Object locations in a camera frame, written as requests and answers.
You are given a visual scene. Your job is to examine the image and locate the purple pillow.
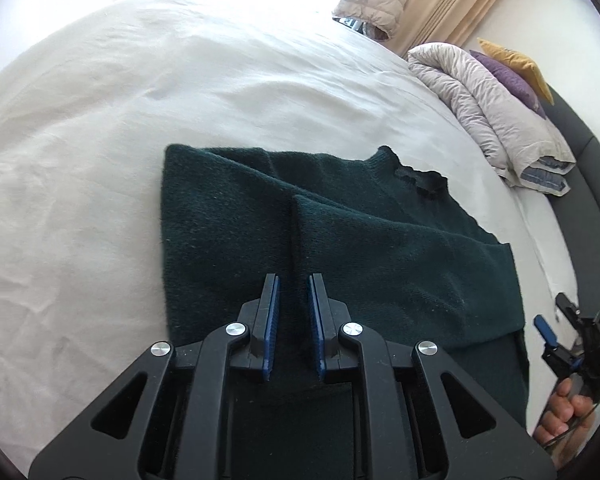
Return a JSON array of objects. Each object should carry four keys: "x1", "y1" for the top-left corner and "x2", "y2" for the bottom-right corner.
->
[{"x1": 469, "y1": 50, "x2": 546, "y2": 118}]

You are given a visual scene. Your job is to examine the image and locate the yellow pillow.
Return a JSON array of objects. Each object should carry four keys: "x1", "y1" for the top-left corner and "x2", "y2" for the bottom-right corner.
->
[{"x1": 477, "y1": 38, "x2": 554, "y2": 104}]

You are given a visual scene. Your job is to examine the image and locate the person's right hand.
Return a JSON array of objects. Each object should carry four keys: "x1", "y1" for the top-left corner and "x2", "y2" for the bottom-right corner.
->
[{"x1": 532, "y1": 378, "x2": 595, "y2": 453}]

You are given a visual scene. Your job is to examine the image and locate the folded beige grey duvet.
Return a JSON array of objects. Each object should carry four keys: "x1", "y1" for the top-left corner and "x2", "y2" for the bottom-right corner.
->
[{"x1": 406, "y1": 42, "x2": 576, "y2": 197}]

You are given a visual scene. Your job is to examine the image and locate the dark green knit sweater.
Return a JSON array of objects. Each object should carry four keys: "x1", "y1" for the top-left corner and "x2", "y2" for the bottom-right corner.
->
[{"x1": 158, "y1": 142, "x2": 531, "y2": 480}]

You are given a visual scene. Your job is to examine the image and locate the beige puffer jacket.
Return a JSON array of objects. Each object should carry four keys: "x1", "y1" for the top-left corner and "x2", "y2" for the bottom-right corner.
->
[{"x1": 332, "y1": 0, "x2": 406, "y2": 42}]

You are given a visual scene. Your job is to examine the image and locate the white bed sheet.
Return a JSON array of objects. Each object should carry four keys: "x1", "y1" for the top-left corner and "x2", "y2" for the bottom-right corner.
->
[{"x1": 0, "y1": 0, "x2": 578, "y2": 471}]

